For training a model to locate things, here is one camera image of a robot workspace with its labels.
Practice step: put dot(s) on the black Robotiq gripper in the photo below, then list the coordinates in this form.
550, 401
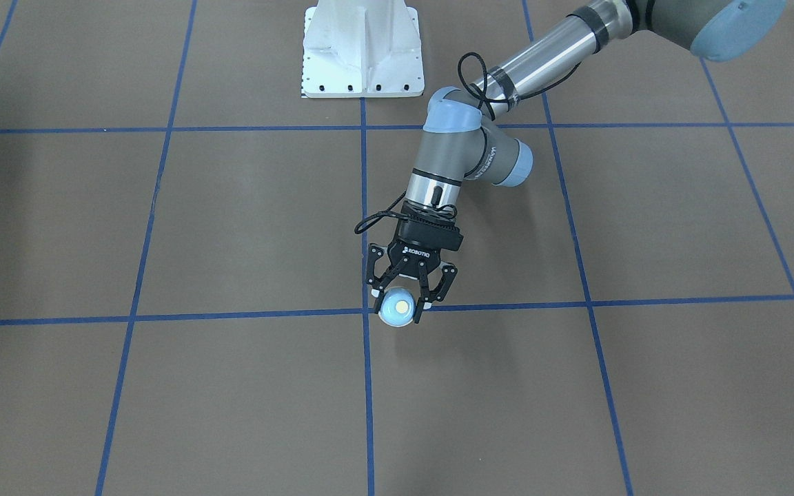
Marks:
413, 257

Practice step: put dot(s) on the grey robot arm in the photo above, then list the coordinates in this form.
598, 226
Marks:
461, 141

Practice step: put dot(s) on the blue tape strip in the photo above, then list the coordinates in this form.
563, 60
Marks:
130, 324
367, 126
614, 418

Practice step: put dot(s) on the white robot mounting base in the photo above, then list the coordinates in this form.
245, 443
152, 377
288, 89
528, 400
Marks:
362, 49

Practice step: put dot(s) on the blue tape strip far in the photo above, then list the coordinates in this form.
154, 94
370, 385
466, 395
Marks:
367, 126

